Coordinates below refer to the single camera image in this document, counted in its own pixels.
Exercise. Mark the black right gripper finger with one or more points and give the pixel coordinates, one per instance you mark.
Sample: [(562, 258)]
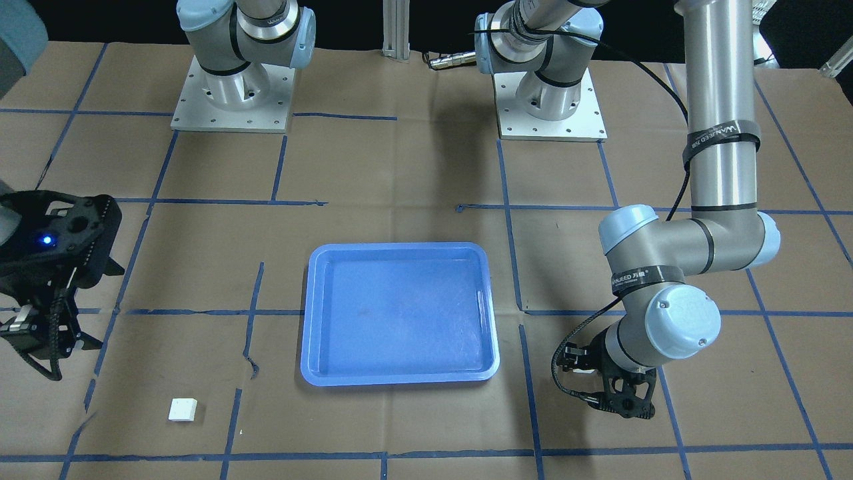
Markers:
[(64, 333)]

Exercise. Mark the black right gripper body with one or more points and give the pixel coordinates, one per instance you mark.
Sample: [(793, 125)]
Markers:
[(78, 278)]

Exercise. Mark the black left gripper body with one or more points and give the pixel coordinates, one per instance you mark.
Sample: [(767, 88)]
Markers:
[(605, 353)]

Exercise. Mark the white block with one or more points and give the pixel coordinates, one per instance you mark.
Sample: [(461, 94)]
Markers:
[(182, 409)]

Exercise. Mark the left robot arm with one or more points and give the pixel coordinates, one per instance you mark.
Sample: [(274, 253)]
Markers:
[(665, 319)]

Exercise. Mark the blue plastic tray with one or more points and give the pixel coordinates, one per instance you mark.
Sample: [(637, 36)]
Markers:
[(398, 314)]

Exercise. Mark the brown paper table cover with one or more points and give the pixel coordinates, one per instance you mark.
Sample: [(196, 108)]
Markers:
[(218, 230)]

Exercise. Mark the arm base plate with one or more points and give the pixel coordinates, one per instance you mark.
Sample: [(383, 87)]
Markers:
[(257, 100), (530, 110)]

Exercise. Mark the aluminium frame post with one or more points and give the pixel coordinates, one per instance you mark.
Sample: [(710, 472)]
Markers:
[(395, 30)]

